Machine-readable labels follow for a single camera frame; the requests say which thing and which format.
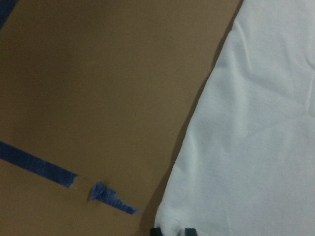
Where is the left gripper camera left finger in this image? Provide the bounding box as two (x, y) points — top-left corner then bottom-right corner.
(150, 228), (163, 236)

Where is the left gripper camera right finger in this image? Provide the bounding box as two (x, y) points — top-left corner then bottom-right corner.
(185, 228), (196, 236)

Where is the light blue t-shirt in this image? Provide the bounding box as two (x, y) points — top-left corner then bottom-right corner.
(155, 0), (315, 236)

